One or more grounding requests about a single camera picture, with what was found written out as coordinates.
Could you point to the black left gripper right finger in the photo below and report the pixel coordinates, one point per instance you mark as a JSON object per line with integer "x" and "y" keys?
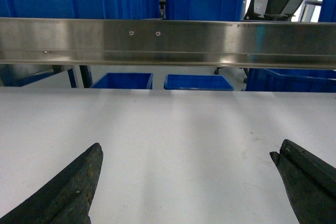
{"x": 309, "y": 183}

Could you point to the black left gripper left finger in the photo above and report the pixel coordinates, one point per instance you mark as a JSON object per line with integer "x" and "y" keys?
{"x": 67, "y": 197}

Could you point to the large blue bin right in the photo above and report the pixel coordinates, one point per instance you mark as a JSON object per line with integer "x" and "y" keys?
{"x": 291, "y": 80}

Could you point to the small blue bin left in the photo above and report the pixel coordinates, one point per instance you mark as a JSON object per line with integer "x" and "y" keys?
{"x": 124, "y": 80}

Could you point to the small blue bin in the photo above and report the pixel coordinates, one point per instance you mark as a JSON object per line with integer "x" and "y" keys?
{"x": 124, "y": 80}
{"x": 196, "y": 82}

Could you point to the small blue bin middle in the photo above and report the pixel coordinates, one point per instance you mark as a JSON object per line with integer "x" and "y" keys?
{"x": 196, "y": 82}

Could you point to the stainless steel shelf rail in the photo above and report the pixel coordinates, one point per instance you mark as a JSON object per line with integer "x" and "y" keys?
{"x": 282, "y": 45}

